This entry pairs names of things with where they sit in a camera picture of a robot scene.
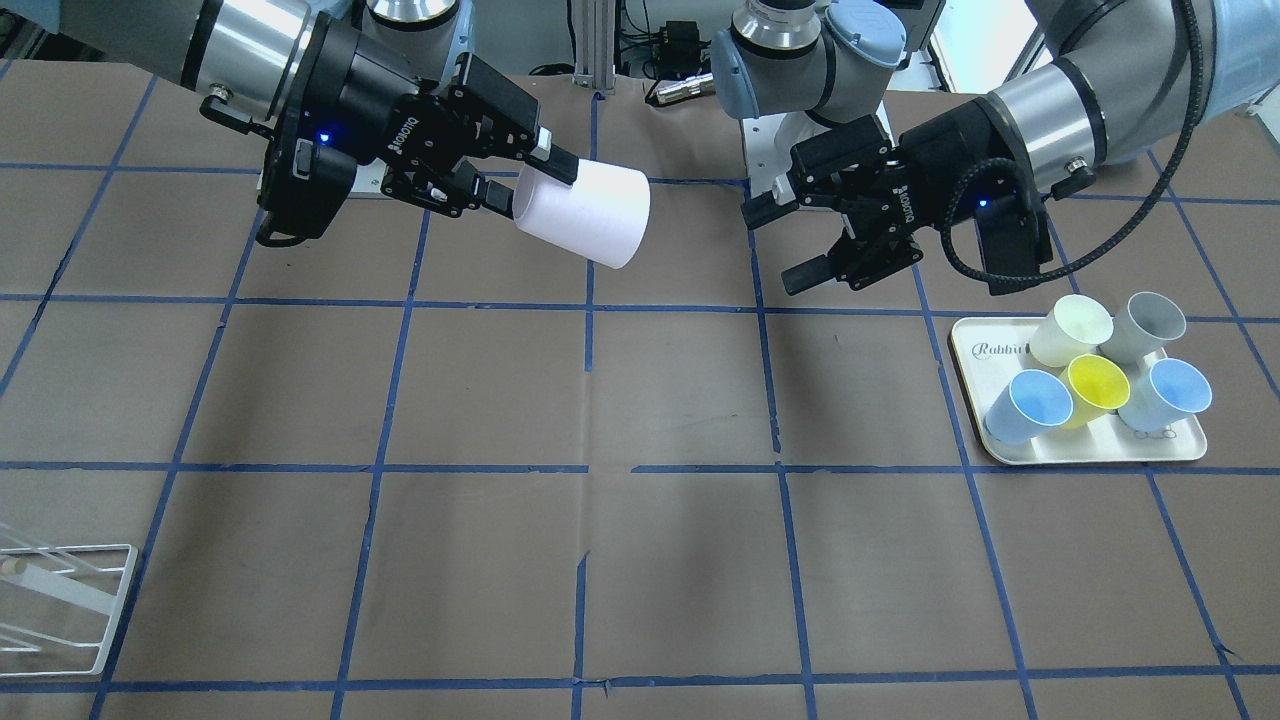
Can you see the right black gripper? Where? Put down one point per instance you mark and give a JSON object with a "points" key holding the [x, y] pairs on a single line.
{"points": [[352, 98]]}

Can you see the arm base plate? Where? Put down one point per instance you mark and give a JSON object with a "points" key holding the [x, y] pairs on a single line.
{"points": [[768, 142]]}

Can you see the light blue cup far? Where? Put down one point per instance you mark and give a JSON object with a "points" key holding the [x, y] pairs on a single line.
{"points": [[1032, 404]]}

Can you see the cream plastic cup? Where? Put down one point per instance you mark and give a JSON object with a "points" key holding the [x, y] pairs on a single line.
{"points": [[1076, 326]]}

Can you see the light blue cup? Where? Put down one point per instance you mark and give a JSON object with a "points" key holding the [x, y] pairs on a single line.
{"points": [[1171, 390], [1032, 404]]}

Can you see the beige plastic tray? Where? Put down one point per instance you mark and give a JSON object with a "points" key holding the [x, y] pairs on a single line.
{"points": [[989, 352]]}

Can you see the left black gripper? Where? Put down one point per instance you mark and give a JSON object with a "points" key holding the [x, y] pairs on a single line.
{"points": [[945, 152]]}

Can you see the yellow plastic cup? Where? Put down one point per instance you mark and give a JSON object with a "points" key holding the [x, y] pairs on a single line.
{"points": [[1096, 387]]}

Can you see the light blue cup near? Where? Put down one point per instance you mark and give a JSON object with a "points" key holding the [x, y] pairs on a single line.
{"points": [[1171, 390]]}

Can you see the white wire cup rack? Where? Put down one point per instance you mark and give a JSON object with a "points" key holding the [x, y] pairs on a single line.
{"points": [[62, 605]]}

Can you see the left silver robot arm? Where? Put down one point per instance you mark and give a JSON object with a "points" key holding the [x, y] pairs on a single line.
{"points": [[1124, 75]]}

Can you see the pink plastic cup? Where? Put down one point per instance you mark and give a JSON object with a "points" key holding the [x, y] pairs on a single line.
{"points": [[602, 216]]}

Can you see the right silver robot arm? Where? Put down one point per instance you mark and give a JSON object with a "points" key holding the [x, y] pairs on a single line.
{"points": [[241, 57]]}

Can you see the grey plastic cup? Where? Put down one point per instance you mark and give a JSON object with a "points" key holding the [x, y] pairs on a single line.
{"points": [[1148, 322]]}

